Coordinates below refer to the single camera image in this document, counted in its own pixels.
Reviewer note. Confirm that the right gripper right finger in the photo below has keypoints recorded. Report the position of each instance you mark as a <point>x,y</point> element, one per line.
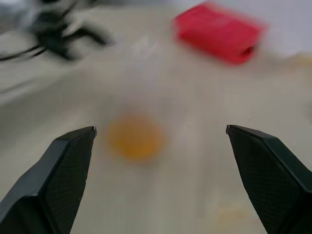
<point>273,180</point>

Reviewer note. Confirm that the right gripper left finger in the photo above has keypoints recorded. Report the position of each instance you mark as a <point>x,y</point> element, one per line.
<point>48,185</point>

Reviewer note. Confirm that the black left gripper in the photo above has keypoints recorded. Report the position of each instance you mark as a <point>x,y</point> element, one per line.
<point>52,31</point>

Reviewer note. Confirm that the flask with orange liquid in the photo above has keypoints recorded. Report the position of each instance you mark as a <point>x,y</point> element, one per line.
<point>134,141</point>

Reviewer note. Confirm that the red fabric pouch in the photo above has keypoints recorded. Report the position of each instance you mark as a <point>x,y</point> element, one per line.
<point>212,31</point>

